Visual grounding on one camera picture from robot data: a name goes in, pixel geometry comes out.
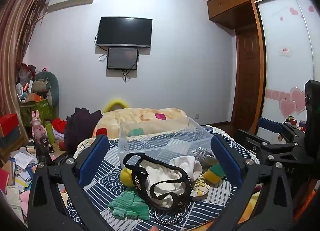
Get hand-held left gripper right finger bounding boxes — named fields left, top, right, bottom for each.
left=210, top=134, right=293, bottom=231

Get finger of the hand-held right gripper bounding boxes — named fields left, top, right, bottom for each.
left=257, top=118, right=306, bottom=146
left=234, top=128, right=308, bottom=169

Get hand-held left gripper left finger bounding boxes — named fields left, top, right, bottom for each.
left=27, top=134, right=110, bottom=231

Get white cloth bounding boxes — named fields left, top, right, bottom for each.
left=169, top=156, right=203, bottom=184

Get green knitted glove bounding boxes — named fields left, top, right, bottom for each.
left=108, top=188, right=151, bottom=221

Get white canvas bag black straps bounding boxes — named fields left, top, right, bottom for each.
left=122, top=153, right=193, bottom=209

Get clear plastic storage box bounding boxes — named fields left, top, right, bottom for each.
left=118, top=117, right=216, bottom=169

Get yellow and green sponge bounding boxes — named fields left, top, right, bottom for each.
left=204, top=163, right=226, bottom=184

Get blue patterned bedspread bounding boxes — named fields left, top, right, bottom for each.
left=60, top=124, right=259, bottom=231

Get grey glittery cloth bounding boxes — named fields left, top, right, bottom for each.
left=189, top=147, right=217, bottom=164

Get dark purple cloth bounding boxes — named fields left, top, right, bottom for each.
left=64, top=107, right=104, bottom=154

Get yellow and white sock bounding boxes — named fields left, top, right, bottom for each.
left=190, top=175, right=211, bottom=198

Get yellow ball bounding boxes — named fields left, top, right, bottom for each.
left=120, top=168, right=137, bottom=188

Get red cloth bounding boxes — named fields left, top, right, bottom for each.
left=52, top=118, right=68, bottom=134

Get brown wooden door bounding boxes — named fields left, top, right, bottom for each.
left=233, top=27, right=263, bottom=126

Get green bottle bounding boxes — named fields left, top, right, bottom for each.
left=45, top=120, right=56, bottom=144

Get pink rabbit figurine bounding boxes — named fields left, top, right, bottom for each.
left=31, top=110, right=47, bottom=142

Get green storage bag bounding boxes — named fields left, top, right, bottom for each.
left=19, top=98, right=56, bottom=128

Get pile of papers and booklets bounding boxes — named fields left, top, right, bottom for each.
left=0, top=145, right=42, bottom=223

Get grey plush shark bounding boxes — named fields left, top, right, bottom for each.
left=32, top=71, right=60, bottom=112

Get wooden wardrobe with heart doors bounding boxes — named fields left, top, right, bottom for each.
left=206, top=0, right=320, bottom=144

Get red box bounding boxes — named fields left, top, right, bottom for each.
left=0, top=113, right=20, bottom=138

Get small black monitor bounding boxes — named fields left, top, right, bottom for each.
left=106, top=47, right=139, bottom=71

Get striped brown curtain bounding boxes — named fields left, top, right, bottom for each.
left=0, top=0, right=49, bottom=123

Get black camera device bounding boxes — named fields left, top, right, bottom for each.
left=34, top=136, right=54, bottom=154

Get yellow ring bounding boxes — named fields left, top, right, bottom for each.
left=103, top=98, right=131, bottom=113

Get black and white bead string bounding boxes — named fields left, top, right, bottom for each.
left=152, top=208, right=183, bottom=224

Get black wall television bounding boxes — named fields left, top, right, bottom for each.
left=96, top=16, right=153, bottom=48

